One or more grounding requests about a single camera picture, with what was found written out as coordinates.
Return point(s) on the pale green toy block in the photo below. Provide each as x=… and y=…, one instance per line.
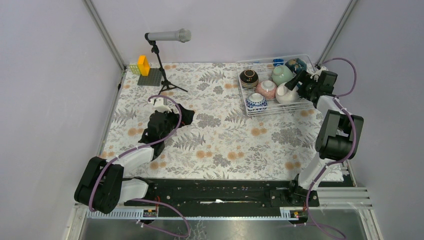
x=134, y=68

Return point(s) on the dark teal floral bowl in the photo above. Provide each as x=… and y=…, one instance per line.
x=296, y=65

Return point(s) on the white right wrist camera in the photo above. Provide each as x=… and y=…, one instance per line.
x=317, y=74

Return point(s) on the black gold striped bowl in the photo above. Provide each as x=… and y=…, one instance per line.
x=249, y=79

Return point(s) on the grey building base plate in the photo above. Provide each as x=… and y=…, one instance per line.
x=153, y=79

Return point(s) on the grey microphone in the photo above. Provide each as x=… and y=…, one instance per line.
x=182, y=35

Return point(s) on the pale green ceramic bowl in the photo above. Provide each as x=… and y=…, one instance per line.
x=281, y=74

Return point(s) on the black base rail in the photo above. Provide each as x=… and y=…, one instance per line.
x=230, y=198

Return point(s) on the white wire dish rack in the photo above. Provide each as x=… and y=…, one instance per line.
x=264, y=67

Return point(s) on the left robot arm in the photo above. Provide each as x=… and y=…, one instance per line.
x=103, y=185

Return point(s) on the floral patterned table mat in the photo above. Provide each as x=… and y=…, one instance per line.
x=218, y=83

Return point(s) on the small blue block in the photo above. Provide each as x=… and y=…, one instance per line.
x=278, y=62

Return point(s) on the yellow toy block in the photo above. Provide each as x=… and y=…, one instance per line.
x=143, y=65

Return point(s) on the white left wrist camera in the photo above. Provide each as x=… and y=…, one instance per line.
x=160, y=105

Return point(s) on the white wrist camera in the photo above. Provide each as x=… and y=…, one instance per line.
x=317, y=74
x=160, y=105

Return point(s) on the black microphone tripod stand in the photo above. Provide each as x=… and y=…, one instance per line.
x=166, y=84

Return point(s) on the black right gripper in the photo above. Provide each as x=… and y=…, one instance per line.
x=303, y=77

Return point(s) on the plain white bowl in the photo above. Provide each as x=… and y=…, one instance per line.
x=286, y=96

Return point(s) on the pink patterned bowl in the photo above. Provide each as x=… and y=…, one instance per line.
x=266, y=88

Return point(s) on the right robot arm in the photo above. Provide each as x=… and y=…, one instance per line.
x=331, y=139

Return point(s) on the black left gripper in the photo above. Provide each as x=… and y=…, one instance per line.
x=187, y=116

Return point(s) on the blue white patterned bowl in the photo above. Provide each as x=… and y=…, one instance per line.
x=256, y=103

